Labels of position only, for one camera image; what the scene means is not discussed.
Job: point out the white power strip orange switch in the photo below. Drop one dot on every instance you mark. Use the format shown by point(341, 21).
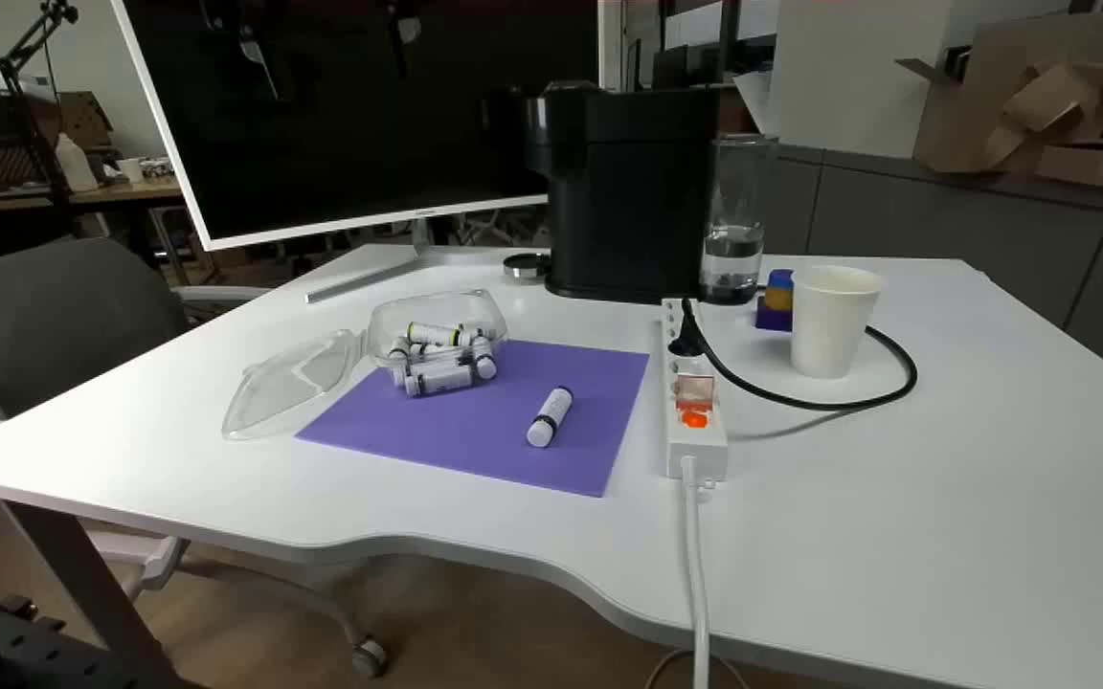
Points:
point(700, 440)

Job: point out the white cylinder with black band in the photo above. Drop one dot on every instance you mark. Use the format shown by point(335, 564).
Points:
point(484, 361)
point(436, 382)
point(424, 336)
point(469, 336)
point(548, 419)

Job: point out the purple mat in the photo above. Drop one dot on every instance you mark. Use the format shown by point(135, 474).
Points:
point(476, 425)

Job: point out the clear plastic container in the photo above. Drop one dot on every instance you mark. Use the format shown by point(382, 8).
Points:
point(444, 313)

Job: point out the black coffee machine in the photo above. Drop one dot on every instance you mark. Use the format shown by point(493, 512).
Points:
point(630, 193)

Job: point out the white monitor stand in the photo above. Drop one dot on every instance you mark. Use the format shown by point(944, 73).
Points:
point(375, 273)

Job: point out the blue and yellow block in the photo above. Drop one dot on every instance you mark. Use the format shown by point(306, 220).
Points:
point(776, 304)

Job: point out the white paper cup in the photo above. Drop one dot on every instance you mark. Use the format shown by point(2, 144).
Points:
point(829, 320)

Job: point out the large white-framed monitor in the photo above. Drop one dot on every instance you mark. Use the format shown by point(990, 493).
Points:
point(325, 102)

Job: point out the grey cabinet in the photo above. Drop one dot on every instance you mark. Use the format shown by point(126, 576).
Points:
point(961, 241)

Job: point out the wooden background desk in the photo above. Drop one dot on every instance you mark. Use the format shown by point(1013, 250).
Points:
point(94, 197)

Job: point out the white plastic bottle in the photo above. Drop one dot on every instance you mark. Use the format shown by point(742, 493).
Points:
point(76, 167)

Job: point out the grey office chair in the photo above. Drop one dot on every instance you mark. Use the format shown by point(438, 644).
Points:
point(39, 320)

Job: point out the brown cardboard box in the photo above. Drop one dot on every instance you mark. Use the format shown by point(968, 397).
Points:
point(1023, 115)

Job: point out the dark table leg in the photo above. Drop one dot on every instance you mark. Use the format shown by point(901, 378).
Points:
point(80, 586)

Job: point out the black perforated frame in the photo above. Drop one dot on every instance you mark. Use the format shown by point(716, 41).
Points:
point(2, 651)

